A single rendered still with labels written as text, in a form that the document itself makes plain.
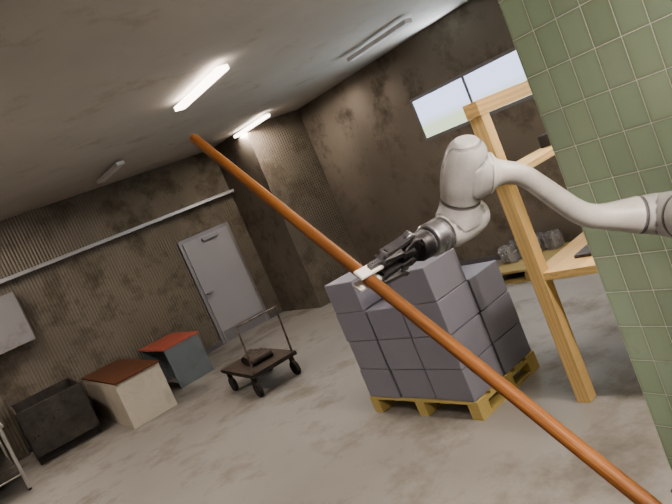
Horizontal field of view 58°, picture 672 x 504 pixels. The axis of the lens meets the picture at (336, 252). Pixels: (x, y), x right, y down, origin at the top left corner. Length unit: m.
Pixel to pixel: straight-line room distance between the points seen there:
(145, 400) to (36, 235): 3.69
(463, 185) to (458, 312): 3.42
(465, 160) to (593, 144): 1.03
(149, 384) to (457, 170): 8.20
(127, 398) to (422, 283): 5.63
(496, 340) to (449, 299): 0.63
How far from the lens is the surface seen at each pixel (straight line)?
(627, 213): 1.72
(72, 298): 11.45
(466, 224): 1.56
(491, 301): 5.20
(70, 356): 11.42
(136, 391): 9.35
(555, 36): 2.43
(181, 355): 10.35
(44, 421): 10.02
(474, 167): 1.49
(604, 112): 2.39
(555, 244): 8.56
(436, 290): 4.73
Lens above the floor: 2.20
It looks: 7 degrees down
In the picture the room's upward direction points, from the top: 23 degrees counter-clockwise
